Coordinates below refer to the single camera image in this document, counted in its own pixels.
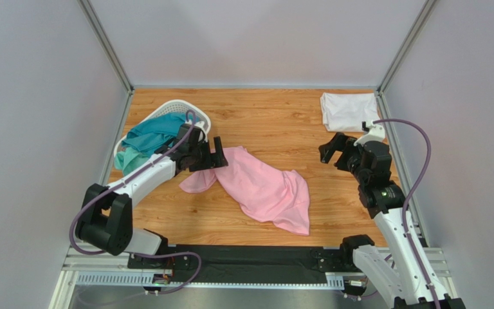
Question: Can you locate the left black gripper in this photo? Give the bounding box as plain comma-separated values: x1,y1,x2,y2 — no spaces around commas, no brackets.
188,136,228,171

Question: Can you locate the pink t shirt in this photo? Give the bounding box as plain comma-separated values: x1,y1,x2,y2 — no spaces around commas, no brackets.
179,146,310,236

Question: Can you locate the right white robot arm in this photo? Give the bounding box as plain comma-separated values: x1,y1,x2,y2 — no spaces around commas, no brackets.
318,133,465,308

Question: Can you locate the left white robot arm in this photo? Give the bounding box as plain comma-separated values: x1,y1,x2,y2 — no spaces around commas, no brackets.
69,123,228,257

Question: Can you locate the folded white t shirt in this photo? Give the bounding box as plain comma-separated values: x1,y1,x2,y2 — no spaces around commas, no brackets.
320,93,380,132

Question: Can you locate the white plastic laundry basket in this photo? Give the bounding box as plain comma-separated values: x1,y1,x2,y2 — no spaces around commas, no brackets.
113,99,212,156

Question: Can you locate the teal t shirt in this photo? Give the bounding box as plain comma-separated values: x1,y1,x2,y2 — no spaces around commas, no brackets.
121,112,187,156

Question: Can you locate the mint green t shirt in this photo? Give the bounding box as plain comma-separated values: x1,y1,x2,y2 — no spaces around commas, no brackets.
114,147,149,176

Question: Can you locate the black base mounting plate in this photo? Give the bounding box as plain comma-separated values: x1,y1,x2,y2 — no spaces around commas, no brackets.
127,245,358,284

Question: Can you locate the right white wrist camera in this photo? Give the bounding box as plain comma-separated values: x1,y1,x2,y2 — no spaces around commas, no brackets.
354,120,385,146

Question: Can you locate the right aluminium corner post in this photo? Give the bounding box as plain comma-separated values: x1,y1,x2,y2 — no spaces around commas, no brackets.
375,0,439,245

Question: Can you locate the aluminium corner post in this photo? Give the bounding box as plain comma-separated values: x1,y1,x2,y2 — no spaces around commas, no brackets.
77,0,134,183
375,0,439,245

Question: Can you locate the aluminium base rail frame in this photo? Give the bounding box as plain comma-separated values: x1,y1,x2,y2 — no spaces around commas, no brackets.
49,241,462,309

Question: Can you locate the left aluminium corner post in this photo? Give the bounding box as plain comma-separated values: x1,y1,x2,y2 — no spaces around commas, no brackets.
77,0,134,183

